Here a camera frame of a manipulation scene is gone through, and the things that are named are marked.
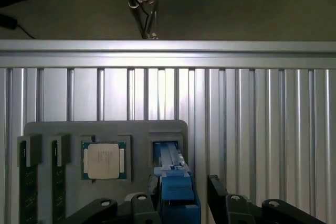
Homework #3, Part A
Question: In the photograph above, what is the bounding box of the CPU with silver lid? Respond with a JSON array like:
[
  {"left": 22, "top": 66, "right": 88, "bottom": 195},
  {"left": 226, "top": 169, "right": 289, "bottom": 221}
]
[{"left": 81, "top": 140, "right": 127, "bottom": 180}]

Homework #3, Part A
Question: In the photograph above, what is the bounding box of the grey parts rack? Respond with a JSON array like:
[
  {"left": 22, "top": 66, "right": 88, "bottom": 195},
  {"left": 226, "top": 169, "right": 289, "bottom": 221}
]
[{"left": 16, "top": 120, "right": 190, "bottom": 224}]

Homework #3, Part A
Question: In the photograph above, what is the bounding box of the green RAM stick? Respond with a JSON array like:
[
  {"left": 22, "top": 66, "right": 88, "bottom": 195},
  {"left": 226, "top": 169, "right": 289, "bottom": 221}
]
[
  {"left": 51, "top": 140, "right": 67, "bottom": 224},
  {"left": 19, "top": 140, "right": 39, "bottom": 224}
]

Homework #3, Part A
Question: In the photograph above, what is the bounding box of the black power adapter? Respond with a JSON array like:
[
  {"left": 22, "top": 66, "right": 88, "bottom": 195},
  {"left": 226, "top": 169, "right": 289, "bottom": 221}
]
[{"left": 0, "top": 13, "right": 18, "bottom": 30}]

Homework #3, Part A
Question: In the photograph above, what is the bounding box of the aluminium table edge rail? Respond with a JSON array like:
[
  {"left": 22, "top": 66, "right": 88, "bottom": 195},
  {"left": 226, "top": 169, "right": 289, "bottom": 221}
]
[{"left": 0, "top": 39, "right": 336, "bottom": 69}]

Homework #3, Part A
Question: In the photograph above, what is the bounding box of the black cables and clamp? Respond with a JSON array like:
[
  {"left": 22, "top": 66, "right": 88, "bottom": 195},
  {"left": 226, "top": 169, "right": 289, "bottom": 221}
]
[{"left": 118, "top": 0, "right": 160, "bottom": 40}]

